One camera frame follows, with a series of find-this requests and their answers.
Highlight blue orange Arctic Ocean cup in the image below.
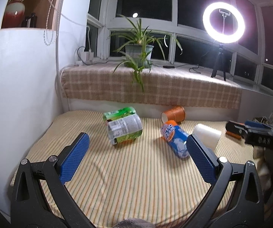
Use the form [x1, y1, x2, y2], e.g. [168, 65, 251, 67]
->
[161, 120, 189, 159]

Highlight orange paper cup far right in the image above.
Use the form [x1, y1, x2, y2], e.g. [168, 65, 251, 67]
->
[226, 131, 242, 140]

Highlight white plastic cup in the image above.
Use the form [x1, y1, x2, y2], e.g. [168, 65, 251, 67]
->
[192, 124, 221, 150]

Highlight grey gloved hand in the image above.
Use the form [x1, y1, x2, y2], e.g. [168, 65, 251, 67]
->
[113, 218, 155, 228]

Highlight striped bed mat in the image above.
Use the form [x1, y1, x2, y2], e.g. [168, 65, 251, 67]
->
[26, 111, 256, 227]

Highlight spider plant in pot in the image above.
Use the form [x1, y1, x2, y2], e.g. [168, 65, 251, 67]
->
[109, 14, 172, 92]

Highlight plaid sill cloth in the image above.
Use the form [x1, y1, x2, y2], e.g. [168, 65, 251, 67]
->
[61, 63, 242, 110]

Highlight white power adapter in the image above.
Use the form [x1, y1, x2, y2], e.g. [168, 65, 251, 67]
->
[81, 50, 94, 61]

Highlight dark small bottles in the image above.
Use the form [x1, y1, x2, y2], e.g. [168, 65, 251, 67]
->
[21, 12, 38, 28]

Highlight red white vase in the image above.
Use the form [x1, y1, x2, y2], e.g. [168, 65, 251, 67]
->
[2, 0, 25, 28]

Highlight orange paper cup near wall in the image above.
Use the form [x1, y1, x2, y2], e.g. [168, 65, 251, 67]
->
[161, 105, 186, 123]

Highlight ring light on tripod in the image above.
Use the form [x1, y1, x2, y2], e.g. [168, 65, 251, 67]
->
[202, 2, 246, 81]

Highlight black cable with switch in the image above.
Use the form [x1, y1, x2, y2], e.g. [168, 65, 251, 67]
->
[76, 46, 207, 74]

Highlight bead string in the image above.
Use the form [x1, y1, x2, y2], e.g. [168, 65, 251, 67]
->
[42, 0, 65, 46]

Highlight white hanging cable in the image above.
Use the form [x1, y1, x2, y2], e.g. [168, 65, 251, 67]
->
[38, 0, 92, 52]

